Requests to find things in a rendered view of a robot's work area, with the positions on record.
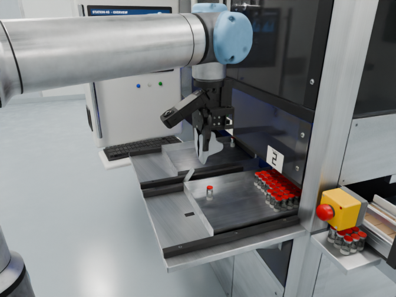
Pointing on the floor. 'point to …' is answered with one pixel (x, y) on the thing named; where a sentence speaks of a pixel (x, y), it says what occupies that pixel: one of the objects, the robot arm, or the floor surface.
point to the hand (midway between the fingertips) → (200, 159)
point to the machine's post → (330, 131)
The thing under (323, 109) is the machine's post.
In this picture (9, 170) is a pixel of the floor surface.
